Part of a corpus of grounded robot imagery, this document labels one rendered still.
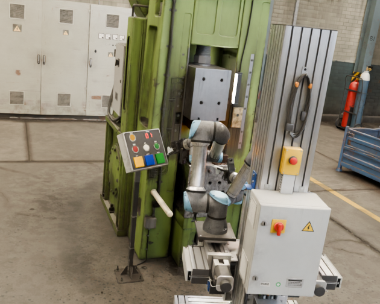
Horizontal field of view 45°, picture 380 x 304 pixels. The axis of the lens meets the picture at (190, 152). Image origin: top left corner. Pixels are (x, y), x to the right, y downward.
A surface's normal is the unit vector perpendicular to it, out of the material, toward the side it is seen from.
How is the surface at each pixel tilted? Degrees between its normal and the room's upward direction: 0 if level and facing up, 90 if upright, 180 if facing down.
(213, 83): 90
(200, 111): 90
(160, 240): 90
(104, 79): 90
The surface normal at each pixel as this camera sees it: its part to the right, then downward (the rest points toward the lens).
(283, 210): 0.09, 0.28
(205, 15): 0.34, 0.29
